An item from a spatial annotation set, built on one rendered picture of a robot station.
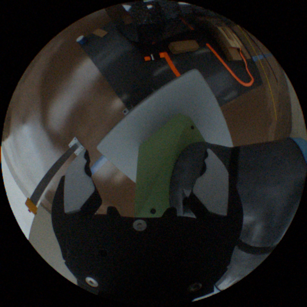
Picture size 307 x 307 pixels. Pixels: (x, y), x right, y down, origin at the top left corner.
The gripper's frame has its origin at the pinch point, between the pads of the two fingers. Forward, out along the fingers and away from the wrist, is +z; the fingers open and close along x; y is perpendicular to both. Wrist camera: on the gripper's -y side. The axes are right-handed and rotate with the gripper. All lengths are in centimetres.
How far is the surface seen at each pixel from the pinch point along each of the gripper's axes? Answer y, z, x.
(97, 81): -23, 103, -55
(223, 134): 5.8, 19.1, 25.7
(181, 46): -60, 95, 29
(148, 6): -64, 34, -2
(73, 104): -3, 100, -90
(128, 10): -65, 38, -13
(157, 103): -2.3, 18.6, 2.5
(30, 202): 40, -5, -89
